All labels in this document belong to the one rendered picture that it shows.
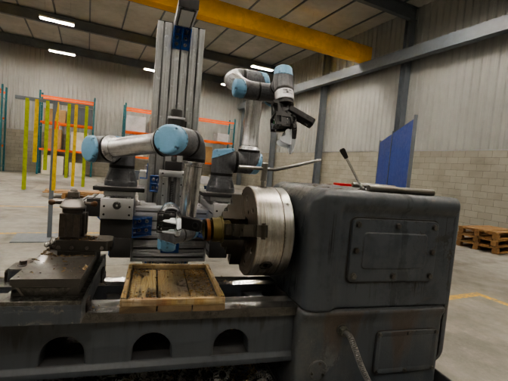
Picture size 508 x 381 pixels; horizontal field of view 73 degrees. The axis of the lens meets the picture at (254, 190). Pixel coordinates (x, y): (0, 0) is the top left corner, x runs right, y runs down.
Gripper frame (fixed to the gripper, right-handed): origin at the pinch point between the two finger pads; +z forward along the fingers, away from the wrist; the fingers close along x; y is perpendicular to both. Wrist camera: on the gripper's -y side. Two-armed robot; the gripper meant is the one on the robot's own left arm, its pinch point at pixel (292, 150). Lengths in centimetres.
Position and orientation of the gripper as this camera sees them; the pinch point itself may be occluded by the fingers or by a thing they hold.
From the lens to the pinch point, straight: 131.9
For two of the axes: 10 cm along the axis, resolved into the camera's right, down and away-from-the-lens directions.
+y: -9.6, -0.6, -2.7
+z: 0.2, 9.6, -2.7
